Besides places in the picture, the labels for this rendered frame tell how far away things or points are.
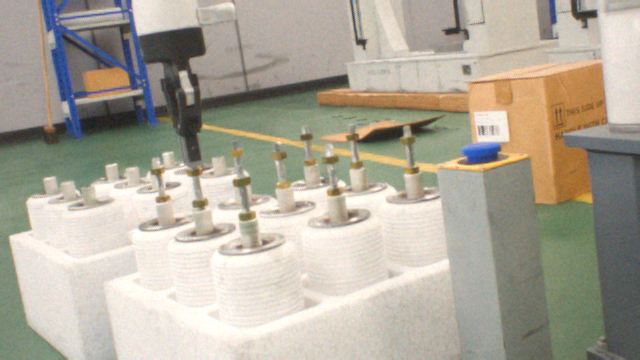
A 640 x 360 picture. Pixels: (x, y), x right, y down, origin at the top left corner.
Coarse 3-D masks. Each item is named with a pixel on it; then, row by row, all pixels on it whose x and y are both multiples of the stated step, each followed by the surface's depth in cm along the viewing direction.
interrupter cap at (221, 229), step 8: (216, 224) 105; (224, 224) 104; (232, 224) 103; (184, 232) 103; (192, 232) 103; (216, 232) 101; (224, 232) 99; (176, 240) 100; (184, 240) 99; (192, 240) 98; (200, 240) 98
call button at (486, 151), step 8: (472, 144) 88; (480, 144) 87; (488, 144) 86; (496, 144) 86; (464, 152) 86; (472, 152) 85; (480, 152) 85; (488, 152) 85; (496, 152) 86; (472, 160) 86; (480, 160) 86
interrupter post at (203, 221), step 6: (204, 210) 101; (210, 210) 101; (198, 216) 101; (204, 216) 101; (210, 216) 101; (198, 222) 101; (204, 222) 101; (210, 222) 101; (198, 228) 101; (204, 228) 101; (210, 228) 101; (198, 234) 101; (204, 234) 101
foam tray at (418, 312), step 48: (144, 288) 108; (384, 288) 93; (432, 288) 97; (144, 336) 105; (192, 336) 91; (240, 336) 85; (288, 336) 86; (336, 336) 90; (384, 336) 93; (432, 336) 97
